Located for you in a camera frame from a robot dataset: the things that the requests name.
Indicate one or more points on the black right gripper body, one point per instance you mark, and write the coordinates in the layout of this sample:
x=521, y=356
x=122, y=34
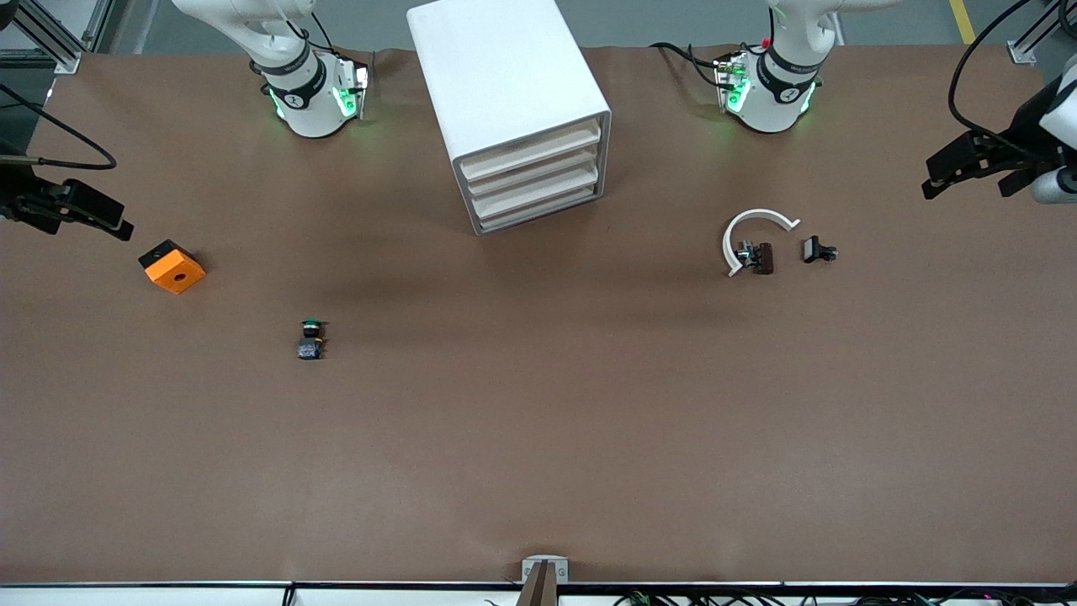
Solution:
x=18, y=200

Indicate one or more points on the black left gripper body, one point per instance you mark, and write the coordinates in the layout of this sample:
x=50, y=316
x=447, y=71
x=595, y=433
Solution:
x=1023, y=133

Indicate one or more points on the beige cabinet drawer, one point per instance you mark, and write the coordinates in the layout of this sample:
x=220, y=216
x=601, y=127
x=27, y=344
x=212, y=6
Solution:
x=534, y=194
x=538, y=212
x=530, y=150
x=532, y=173

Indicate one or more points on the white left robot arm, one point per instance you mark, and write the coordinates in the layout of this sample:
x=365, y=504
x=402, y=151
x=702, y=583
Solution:
x=770, y=105

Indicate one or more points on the orange black button box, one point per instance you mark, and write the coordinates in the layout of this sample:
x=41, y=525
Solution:
x=175, y=273

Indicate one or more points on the green push button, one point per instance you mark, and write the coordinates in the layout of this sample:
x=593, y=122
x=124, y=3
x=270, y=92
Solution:
x=310, y=347

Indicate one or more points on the white drawer cabinet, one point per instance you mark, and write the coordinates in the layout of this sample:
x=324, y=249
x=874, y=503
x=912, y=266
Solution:
x=505, y=76

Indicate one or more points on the yellow floor tape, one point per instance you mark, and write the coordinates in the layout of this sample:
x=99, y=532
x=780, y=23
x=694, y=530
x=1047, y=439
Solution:
x=963, y=21

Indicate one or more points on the small black clip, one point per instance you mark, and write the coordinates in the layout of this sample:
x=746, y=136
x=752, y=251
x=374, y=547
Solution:
x=812, y=249

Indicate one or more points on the dark brown connector block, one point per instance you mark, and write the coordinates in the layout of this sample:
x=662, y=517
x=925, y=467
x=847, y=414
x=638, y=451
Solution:
x=764, y=257

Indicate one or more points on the aluminium frame profile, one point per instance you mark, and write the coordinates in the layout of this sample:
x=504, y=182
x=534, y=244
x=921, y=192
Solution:
x=67, y=61
x=1022, y=52

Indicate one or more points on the white curved plastic bracket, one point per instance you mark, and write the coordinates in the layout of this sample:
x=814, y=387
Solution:
x=760, y=213

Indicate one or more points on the white table edge rail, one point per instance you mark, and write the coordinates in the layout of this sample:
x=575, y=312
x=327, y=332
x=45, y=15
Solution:
x=168, y=596

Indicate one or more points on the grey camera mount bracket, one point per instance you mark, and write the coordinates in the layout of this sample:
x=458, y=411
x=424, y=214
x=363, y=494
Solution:
x=544, y=581

